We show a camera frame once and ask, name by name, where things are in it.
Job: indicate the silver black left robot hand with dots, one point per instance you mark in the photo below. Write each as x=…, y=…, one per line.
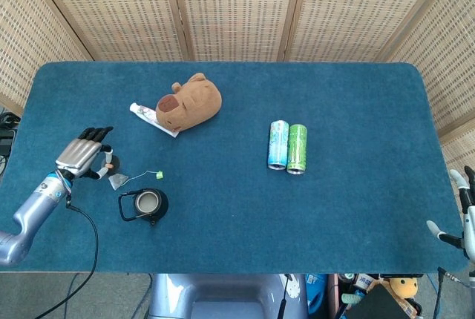
x=78, y=156

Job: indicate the yellow plush toy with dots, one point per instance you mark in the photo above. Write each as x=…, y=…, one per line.
x=404, y=287

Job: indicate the white toothpaste tube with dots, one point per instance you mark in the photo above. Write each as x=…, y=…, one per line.
x=143, y=111

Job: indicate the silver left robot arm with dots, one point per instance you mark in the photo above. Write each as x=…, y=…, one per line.
x=33, y=204

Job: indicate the brown capybara plush toy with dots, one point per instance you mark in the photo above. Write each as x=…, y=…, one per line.
x=193, y=100

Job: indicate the black cast iron teapot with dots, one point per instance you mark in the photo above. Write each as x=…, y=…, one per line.
x=163, y=206

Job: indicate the light blue drink can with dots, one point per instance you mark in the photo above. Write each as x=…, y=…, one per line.
x=278, y=144

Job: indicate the silver robot torso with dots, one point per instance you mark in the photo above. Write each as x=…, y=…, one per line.
x=208, y=293

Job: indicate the green Monster energy can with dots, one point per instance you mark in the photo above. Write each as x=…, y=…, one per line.
x=297, y=148

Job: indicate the black flat box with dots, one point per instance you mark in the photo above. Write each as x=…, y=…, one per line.
x=378, y=304

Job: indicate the woven rattan folding screen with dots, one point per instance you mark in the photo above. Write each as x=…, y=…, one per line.
x=237, y=11

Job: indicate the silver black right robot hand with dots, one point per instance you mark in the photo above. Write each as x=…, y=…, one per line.
x=468, y=200

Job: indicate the tea bag with green tag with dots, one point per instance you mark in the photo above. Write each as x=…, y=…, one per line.
x=118, y=181

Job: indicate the blue carpet table mat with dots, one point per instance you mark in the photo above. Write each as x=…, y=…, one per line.
x=237, y=204

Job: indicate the blue plastic package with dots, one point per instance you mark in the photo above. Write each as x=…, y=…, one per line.
x=317, y=291

